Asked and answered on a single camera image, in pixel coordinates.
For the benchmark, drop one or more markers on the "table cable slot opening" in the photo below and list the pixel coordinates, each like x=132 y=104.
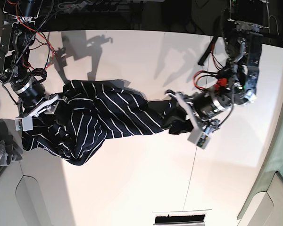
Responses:
x=181 y=218

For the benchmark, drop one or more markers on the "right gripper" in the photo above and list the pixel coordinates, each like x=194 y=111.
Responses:
x=34 y=101

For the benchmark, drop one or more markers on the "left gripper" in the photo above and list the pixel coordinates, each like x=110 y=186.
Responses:
x=204 y=105

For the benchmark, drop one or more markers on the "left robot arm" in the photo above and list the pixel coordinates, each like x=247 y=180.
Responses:
x=235 y=82

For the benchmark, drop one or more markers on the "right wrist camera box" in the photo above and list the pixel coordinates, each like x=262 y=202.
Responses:
x=24 y=123

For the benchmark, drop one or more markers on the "grey dark clothes pile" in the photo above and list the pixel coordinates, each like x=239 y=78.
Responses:
x=10 y=143

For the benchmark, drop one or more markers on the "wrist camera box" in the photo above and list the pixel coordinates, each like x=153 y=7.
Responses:
x=199 y=138
x=24 y=123

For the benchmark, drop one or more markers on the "navy white striped t-shirt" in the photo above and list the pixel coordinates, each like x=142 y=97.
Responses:
x=98 y=111

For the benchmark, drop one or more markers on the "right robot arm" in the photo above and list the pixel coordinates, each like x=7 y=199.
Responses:
x=18 y=34

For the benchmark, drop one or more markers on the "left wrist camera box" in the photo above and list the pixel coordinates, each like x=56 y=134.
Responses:
x=199 y=138

